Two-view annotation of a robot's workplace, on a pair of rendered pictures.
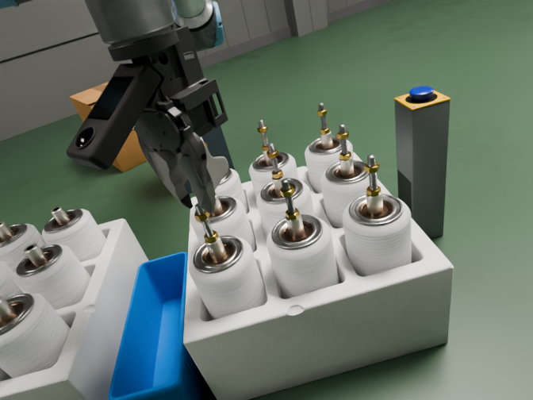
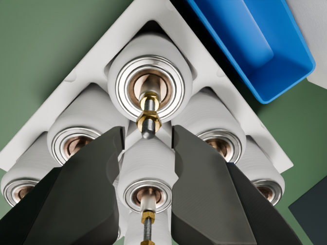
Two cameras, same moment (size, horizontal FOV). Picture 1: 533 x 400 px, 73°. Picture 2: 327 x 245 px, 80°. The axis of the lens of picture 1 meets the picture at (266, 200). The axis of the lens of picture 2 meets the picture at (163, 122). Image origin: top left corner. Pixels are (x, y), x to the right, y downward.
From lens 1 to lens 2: 40 cm
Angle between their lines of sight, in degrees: 37
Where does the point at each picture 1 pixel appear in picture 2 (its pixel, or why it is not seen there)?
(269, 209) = (146, 170)
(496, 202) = not seen: hidden behind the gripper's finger
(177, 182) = (176, 161)
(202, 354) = not seen: outside the picture
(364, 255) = (41, 149)
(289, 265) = (73, 111)
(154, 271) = (294, 71)
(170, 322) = (253, 39)
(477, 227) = not seen: hidden behind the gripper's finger
